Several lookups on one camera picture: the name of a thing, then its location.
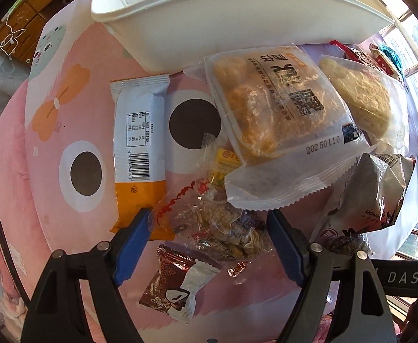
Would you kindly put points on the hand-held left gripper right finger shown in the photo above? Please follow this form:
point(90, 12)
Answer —
point(287, 248)

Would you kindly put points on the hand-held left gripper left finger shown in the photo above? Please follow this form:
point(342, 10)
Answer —
point(134, 246)

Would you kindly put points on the clear red print snack packet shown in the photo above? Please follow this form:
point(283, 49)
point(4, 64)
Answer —
point(212, 228)

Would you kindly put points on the clear round biscuit packet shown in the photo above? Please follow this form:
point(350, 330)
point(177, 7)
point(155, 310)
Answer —
point(368, 96)

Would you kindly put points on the white plastic bin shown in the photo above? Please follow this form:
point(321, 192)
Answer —
point(230, 10)

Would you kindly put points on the brown and white snowflake packet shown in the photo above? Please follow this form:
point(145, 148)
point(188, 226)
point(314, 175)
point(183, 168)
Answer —
point(173, 286)

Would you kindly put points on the silver and white chip packet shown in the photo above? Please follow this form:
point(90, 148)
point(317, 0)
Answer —
point(369, 193)

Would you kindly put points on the white and orange wafer packet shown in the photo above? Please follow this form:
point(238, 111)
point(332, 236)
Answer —
point(139, 143)

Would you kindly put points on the yellow wrapped candy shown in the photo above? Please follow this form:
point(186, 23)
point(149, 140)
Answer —
point(225, 160)

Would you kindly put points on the large clear pastry packet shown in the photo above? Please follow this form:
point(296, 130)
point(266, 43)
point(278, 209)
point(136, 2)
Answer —
point(277, 114)

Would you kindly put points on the cartoon printed blanket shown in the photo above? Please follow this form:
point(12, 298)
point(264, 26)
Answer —
point(80, 114)

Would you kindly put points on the red edged dark cake packet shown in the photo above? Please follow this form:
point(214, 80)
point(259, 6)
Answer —
point(352, 53)

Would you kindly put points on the red and teal snack packet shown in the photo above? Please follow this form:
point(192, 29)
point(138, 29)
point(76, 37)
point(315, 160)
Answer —
point(387, 59)

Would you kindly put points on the metal framed window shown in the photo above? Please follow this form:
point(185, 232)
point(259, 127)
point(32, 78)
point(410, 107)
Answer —
point(416, 43)

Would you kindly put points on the wooden cabinet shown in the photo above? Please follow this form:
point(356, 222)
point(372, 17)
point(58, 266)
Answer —
point(19, 28)

